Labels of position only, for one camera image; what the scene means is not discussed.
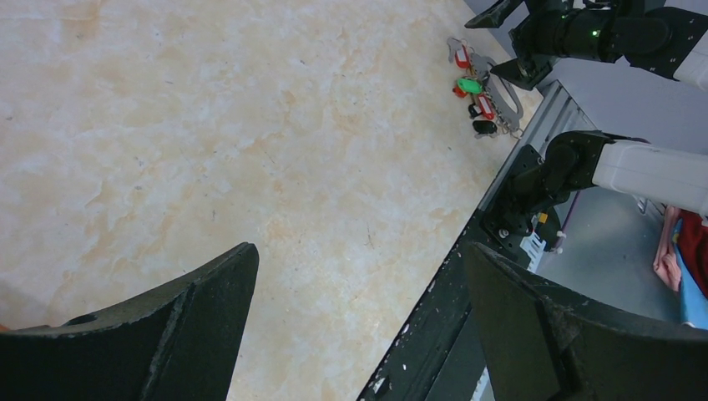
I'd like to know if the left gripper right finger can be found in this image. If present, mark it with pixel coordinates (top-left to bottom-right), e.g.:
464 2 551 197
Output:
464 242 707 400

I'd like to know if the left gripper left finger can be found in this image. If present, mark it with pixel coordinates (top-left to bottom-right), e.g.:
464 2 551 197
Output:
1 242 259 400

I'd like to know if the black key tag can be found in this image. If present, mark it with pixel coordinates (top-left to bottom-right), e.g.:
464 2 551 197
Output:
473 120 498 135

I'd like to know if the red key tag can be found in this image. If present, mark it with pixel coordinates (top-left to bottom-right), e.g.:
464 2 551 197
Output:
477 94 496 121

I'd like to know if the green key tag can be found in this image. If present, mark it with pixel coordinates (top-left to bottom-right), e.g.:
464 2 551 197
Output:
456 78 484 94

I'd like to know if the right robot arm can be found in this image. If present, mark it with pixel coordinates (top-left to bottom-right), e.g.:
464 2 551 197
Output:
471 1 707 258

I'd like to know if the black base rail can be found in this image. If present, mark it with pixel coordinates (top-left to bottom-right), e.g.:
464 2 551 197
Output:
358 145 545 400

